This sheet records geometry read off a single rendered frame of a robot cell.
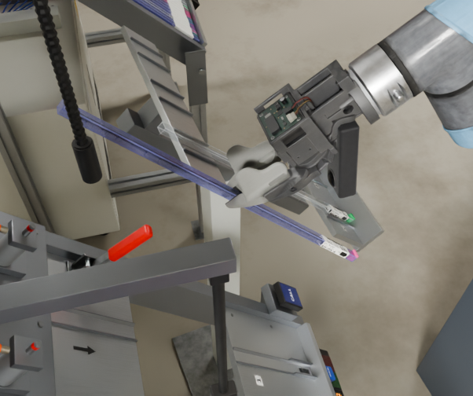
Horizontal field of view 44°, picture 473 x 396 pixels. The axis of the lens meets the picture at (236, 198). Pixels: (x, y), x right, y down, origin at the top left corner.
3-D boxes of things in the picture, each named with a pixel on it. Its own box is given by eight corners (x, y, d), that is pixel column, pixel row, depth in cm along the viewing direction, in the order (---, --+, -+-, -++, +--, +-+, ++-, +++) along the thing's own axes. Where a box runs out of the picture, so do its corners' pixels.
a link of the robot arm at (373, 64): (391, 74, 72) (423, 111, 66) (360, 96, 73) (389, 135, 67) (368, 33, 67) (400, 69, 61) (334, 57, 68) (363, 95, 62)
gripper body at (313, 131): (247, 111, 70) (331, 49, 67) (283, 149, 76) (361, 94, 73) (266, 149, 65) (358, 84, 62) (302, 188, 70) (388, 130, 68)
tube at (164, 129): (346, 218, 113) (350, 214, 113) (350, 223, 112) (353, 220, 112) (157, 126, 76) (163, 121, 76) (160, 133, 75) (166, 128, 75)
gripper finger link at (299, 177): (253, 178, 72) (309, 135, 70) (261, 185, 73) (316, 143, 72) (266, 203, 69) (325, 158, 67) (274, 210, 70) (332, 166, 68)
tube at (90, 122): (348, 255, 90) (353, 251, 90) (352, 262, 89) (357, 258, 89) (56, 106, 59) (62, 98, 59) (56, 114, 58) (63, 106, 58)
